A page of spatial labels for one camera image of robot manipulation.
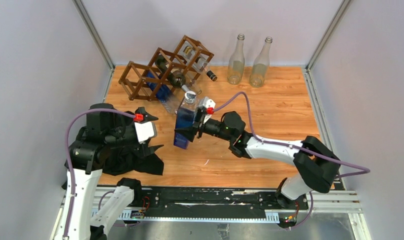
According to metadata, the clear bottle middle lower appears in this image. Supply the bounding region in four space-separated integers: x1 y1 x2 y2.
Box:
188 79 202 95

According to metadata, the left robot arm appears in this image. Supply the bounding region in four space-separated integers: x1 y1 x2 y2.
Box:
55 103 164 240

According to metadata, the clear bottle black cap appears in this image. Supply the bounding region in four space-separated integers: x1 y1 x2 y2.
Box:
180 44 218 82

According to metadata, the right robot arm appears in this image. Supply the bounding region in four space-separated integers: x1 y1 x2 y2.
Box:
174 110 341 209

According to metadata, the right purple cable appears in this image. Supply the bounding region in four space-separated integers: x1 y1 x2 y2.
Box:
212 91 371 231

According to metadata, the blue glass bottle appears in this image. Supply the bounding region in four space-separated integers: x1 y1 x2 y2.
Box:
155 85 180 115
173 90 199 150

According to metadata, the black cloth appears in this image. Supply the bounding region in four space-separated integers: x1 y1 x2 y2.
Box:
61 132 165 190

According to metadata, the clear bottle dark label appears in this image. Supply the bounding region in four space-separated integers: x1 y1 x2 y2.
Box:
249 36 273 88
227 33 245 85

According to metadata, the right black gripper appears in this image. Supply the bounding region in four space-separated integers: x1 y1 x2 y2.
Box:
174 108 234 143

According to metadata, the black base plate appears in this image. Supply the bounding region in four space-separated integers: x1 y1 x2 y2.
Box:
129 186 309 220

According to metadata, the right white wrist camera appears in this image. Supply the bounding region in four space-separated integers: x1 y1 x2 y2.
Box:
198 96 216 115

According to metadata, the brown wooden wine rack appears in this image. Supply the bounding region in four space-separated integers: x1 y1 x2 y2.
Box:
118 35 218 102

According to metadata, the dark green wine bottle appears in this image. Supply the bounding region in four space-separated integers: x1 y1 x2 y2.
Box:
155 54 195 94

